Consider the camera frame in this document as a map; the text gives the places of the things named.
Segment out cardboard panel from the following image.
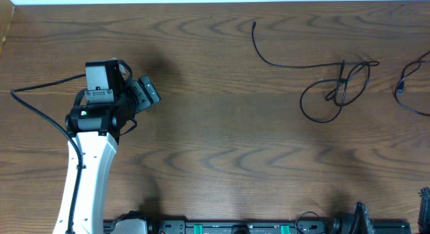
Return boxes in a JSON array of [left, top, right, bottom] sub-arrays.
[[0, 0, 15, 51]]

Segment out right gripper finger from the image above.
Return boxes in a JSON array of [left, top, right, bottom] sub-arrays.
[[418, 187, 429, 234], [354, 202, 376, 234]]

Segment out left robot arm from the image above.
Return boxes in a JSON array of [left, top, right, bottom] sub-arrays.
[[54, 58, 161, 233]]

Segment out thin black cable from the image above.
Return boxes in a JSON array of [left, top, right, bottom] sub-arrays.
[[251, 19, 380, 124]]

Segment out left camera cable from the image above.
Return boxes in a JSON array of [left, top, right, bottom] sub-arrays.
[[9, 73, 87, 234]]

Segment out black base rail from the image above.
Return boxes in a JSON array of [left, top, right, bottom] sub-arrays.
[[103, 219, 413, 234]]

